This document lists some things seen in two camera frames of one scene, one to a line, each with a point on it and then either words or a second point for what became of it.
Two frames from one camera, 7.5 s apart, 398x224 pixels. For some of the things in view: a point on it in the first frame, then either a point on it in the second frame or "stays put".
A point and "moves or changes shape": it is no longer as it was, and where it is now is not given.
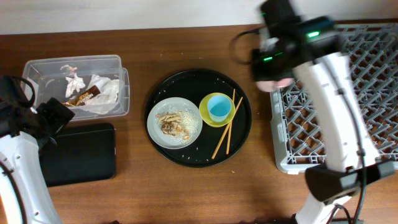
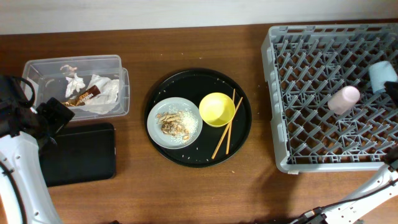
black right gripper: [259, 74] -> [388, 86]
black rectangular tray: [83, 152] stays put
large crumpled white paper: [107, 99] stays put
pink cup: [269, 86] moves or changes shape
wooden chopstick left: [230, 134] stays put
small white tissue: [74, 83] stays put
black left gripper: [60, 114] stays put
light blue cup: [219, 107] -> [381, 72]
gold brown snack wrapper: [81, 98] stays put
